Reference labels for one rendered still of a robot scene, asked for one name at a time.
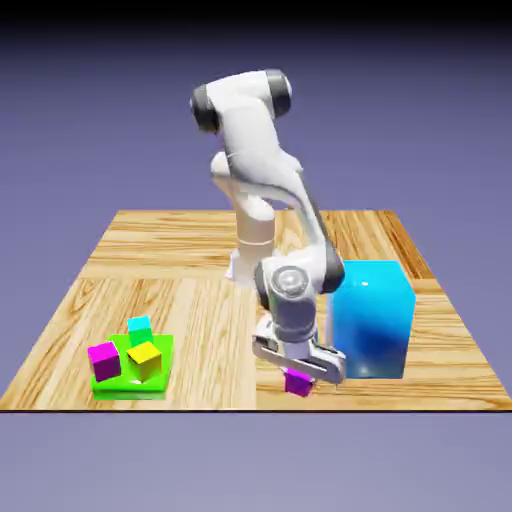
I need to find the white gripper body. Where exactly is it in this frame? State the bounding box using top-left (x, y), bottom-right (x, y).
top-left (251, 333), bottom-right (348, 386)

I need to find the small magenta cube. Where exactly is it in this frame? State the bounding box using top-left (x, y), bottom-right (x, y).
top-left (284, 367), bottom-right (316, 398)
top-left (87, 340), bottom-right (122, 383)

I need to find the small yellow cube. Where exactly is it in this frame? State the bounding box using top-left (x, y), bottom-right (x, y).
top-left (126, 340), bottom-right (163, 383)

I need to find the small cyan cube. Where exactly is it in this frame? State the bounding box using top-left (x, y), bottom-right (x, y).
top-left (126, 315), bottom-right (154, 348)

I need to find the large blue box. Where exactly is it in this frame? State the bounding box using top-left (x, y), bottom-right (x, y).
top-left (326, 259), bottom-right (417, 380)

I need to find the large green box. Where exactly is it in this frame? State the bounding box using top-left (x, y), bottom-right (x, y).
top-left (90, 333), bottom-right (175, 402)

